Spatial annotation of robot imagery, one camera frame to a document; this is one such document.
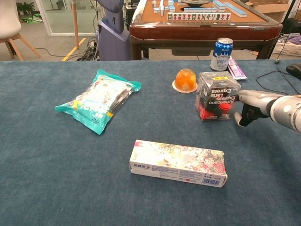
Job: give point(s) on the floral toothpaste box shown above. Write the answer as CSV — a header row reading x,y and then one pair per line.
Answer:
x,y
178,160

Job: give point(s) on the white framed glass partition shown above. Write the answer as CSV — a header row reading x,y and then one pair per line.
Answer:
x,y
70,33

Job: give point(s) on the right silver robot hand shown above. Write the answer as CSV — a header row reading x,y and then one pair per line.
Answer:
x,y
254,99

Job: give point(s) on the blue felt table mat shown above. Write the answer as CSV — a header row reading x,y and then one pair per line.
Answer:
x,y
47,164

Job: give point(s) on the straight blue-back mahjong tile row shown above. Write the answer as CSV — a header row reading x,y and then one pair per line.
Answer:
x,y
200,10

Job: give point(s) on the blue white drink can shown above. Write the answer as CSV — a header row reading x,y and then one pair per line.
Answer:
x,y
221,56

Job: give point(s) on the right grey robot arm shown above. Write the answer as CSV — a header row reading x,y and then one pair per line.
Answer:
x,y
289,110

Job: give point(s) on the white plastic basket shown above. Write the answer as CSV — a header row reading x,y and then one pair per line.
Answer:
x,y
287,50

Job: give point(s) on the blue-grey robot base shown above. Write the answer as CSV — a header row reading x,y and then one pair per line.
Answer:
x,y
113,42

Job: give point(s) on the white chair wooden legs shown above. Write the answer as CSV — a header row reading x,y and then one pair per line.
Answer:
x,y
7,21

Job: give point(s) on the black computer mouse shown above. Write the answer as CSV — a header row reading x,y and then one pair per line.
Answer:
x,y
295,70

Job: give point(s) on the face-up mahjong tile row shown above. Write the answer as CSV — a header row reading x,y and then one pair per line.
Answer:
x,y
200,16

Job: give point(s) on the long diagonal mahjong tile row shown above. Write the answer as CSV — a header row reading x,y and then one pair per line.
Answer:
x,y
236,10

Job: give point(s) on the wooden pole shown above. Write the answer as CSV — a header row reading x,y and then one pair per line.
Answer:
x,y
75,23

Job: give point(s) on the purple cloth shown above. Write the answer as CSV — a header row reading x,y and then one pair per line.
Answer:
x,y
296,39

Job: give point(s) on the teal clear snack bag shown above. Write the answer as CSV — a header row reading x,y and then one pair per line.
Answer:
x,y
98,101

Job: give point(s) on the brown mahjong table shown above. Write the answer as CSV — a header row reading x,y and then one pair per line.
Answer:
x,y
200,30

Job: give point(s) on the orange jelly cup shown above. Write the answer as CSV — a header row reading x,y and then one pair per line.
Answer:
x,y
185,80

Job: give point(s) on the purple white sachet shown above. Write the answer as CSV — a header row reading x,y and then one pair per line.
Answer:
x,y
236,70

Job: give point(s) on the green floor object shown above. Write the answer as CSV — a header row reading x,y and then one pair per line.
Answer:
x,y
33,18

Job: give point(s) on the green potted plant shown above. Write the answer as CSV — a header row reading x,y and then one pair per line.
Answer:
x,y
26,7

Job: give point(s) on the transparent small coffee box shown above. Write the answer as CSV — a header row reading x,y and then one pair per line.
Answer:
x,y
216,99

